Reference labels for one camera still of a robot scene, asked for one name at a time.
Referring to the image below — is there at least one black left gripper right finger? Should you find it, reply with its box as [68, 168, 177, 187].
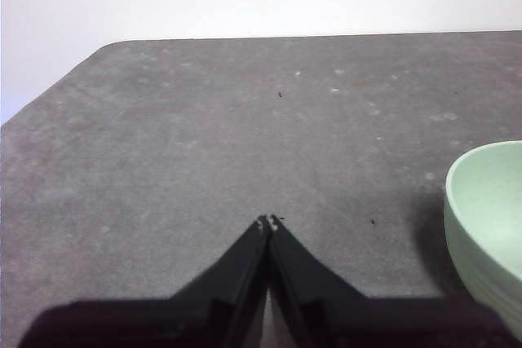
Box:
[267, 213, 370, 348]

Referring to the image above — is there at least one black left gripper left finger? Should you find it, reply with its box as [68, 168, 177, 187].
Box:
[170, 214, 272, 348]

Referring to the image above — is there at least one green ribbed bowl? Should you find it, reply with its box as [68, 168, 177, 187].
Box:
[443, 139, 522, 341]

